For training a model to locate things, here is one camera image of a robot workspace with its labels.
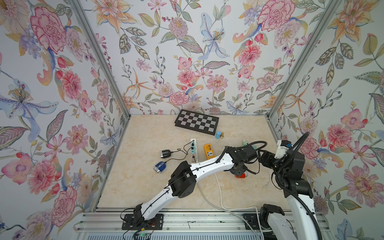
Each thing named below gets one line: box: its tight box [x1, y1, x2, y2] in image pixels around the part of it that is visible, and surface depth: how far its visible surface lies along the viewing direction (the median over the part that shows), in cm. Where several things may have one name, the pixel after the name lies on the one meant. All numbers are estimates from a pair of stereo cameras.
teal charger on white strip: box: [190, 142, 196, 154], surface depth 95 cm
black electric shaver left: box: [159, 149, 172, 159], surface depth 98 cm
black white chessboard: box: [174, 109, 220, 136], surface depth 116 cm
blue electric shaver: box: [153, 161, 167, 173], surface depth 92 cm
